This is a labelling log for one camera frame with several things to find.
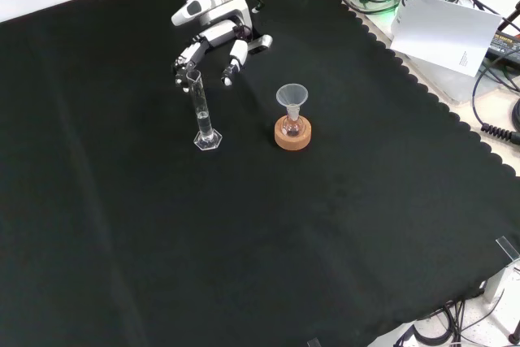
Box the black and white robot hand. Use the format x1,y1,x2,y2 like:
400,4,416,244
173,20,253,93

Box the clear glass graduated cylinder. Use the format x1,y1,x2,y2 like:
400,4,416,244
185,70,223,152

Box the clear plastic funnel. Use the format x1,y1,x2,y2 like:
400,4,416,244
275,84,310,115

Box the small round-bottom glass flask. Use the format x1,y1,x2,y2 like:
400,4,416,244
283,105,304,138

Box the black bench cloth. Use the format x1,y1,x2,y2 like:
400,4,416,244
0,0,520,347

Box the pale board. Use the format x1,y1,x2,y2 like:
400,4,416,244
389,0,504,78

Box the black power adapter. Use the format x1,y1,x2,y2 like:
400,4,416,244
485,31,520,64

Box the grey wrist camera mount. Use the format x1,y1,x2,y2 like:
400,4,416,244
202,0,274,54

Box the cork ring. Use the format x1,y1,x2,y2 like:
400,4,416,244
274,114,314,152

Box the black coiled cable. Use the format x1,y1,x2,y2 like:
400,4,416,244
470,58,520,143

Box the black floor cables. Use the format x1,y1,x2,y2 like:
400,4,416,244
393,297,520,347

